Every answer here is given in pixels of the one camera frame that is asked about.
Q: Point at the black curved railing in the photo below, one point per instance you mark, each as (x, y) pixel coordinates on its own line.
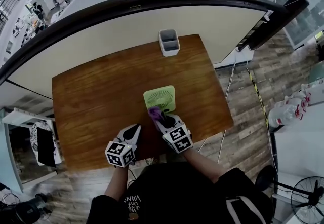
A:
(141, 5)

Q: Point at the person's right forearm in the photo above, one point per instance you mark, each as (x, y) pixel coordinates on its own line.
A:
(202, 164)

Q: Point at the plastic water bottle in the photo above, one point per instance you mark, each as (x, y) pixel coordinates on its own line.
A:
(283, 114)

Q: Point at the person's black printed shirt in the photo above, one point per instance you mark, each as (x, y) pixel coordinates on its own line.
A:
(182, 192)

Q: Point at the purple cloth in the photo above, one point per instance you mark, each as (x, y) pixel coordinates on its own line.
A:
(155, 113)

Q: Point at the white and grey pen holder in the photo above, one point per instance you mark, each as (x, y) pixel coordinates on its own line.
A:
(169, 42)

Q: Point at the green square fan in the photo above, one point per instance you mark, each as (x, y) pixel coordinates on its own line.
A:
(158, 100)

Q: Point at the black standing floor fan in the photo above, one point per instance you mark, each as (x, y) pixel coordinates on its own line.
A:
(301, 195)

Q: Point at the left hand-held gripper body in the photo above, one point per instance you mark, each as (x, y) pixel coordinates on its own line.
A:
(121, 153)

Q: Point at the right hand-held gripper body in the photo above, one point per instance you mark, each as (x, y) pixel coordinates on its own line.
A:
(177, 136)

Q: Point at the person's left forearm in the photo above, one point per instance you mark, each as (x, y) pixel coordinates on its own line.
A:
(116, 182)

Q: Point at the black and white patterned cloth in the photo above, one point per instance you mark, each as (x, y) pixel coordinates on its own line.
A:
(43, 142)

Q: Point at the yellow and black floor tape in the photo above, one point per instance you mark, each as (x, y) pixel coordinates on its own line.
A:
(259, 98)

